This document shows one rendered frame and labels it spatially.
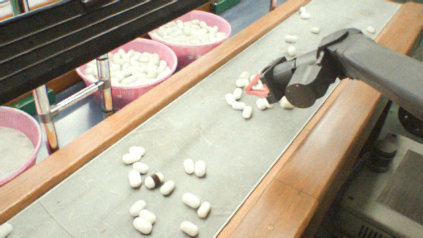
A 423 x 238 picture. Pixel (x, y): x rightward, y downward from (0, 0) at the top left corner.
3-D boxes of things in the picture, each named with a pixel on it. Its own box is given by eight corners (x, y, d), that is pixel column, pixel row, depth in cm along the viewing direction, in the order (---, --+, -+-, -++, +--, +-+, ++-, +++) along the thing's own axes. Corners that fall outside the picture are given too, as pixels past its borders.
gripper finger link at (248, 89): (233, 82, 88) (266, 69, 81) (249, 69, 93) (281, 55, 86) (248, 108, 89) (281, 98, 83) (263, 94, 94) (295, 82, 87)
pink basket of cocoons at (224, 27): (243, 51, 135) (246, 24, 130) (197, 83, 117) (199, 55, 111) (180, 28, 146) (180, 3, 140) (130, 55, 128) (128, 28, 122)
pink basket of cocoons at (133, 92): (187, 73, 121) (188, 45, 115) (159, 125, 100) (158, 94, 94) (105, 60, 125) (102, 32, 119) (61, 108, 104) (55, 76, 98)
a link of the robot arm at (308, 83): (372, 62, 74) (348, 25, 71) (359, 100, 66) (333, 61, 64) (317, 82, 82) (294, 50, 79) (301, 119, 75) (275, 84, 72)
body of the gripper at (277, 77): (256, 77, 80) (285, 65, 75) (277, 57, 87) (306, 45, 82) (271, 104, 81) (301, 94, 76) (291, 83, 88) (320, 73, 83)
